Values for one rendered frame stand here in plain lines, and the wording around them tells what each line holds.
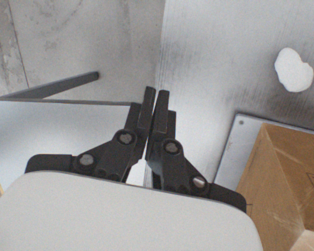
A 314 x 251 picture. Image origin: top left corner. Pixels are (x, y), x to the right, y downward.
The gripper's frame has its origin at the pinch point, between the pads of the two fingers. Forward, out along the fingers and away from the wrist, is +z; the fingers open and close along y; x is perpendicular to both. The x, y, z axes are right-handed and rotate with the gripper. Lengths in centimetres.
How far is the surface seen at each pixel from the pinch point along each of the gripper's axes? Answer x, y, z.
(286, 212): -9.3, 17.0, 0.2
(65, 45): -66, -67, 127
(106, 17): -40, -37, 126
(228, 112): -16.9, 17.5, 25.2
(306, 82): -4.4, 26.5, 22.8
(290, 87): -6.2, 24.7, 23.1
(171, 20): -4.2, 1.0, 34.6
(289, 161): -9.7, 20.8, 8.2
